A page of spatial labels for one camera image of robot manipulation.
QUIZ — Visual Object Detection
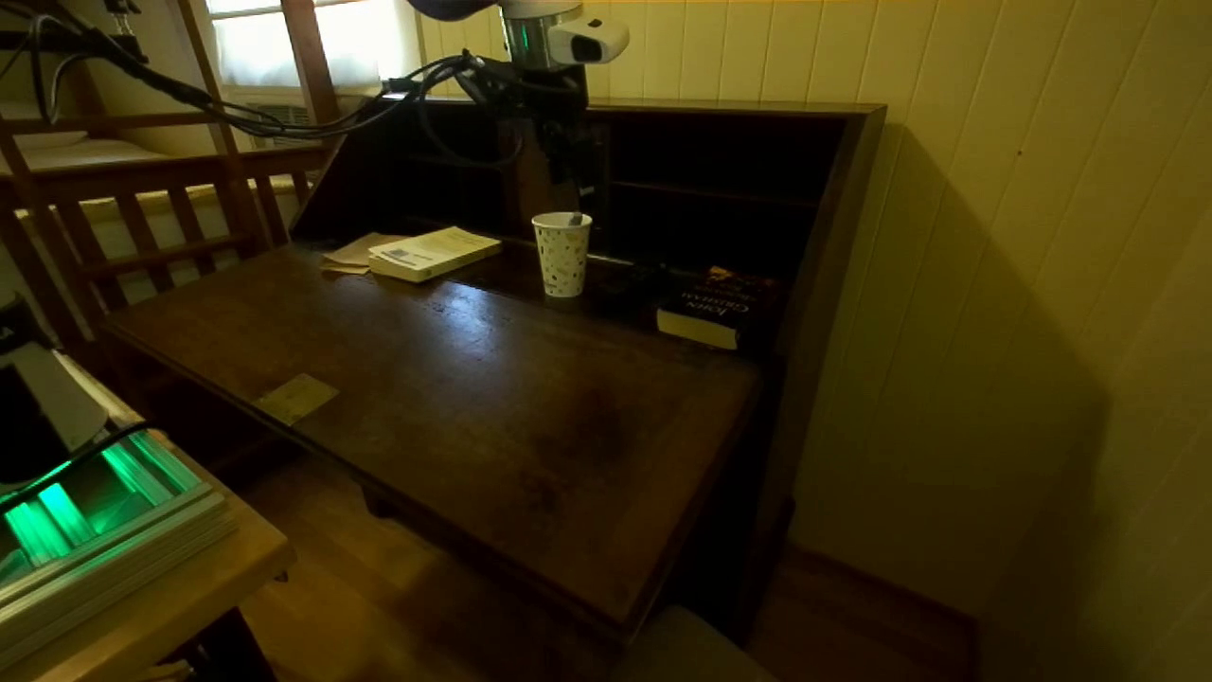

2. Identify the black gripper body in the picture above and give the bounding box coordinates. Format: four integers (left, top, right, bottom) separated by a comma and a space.
491, 62, 606, 213

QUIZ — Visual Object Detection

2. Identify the white paperback book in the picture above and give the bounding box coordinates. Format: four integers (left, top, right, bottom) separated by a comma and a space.
365, 225, 509, 287

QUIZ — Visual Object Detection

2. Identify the green lit metal device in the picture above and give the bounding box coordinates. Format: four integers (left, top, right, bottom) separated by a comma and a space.
0, 422, 240, 668

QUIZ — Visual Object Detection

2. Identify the white paper cup with dots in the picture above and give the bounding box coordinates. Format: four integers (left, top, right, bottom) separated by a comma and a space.
528, 210, 596, 302

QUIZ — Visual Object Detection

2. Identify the light wooden side table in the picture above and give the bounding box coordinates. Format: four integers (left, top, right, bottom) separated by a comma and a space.
0, 495, 301, 682

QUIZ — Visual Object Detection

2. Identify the dark wooden secretary desk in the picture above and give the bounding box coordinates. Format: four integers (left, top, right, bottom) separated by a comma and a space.
96, 93, 892, 662

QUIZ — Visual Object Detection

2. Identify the window with wooden frame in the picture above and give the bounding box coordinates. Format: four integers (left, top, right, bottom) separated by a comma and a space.
196, 0, 428, 130

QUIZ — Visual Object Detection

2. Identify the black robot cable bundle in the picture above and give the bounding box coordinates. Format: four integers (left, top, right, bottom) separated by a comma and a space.
0, 18, 510, 143

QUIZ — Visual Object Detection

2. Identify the wooden slatted chair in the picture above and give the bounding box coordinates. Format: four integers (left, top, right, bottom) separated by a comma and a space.
0, 126, 334, 350

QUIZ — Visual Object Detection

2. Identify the tan sticky note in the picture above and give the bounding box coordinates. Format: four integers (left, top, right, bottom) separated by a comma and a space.
255, 373, 346, 427

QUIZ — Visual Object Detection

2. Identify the brown paper envelope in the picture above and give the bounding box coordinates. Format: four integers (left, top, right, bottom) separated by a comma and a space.
318, 232, 408, 278

